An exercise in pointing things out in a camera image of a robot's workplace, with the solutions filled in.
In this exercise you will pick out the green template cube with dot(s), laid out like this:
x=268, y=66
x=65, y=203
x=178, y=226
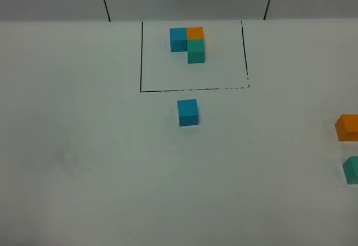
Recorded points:
x=195, y=51

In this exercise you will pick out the blue template cube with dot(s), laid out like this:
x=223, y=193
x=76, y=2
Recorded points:
x=178, y=39

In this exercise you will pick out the orange template cube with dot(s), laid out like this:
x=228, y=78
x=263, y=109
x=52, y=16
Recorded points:
x=195, y=33

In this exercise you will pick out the loose orange cube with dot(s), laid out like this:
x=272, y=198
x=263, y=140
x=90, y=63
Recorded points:
x=347, y=127

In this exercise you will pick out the loose green cube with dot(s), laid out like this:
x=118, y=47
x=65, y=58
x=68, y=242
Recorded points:
x=350, y=168

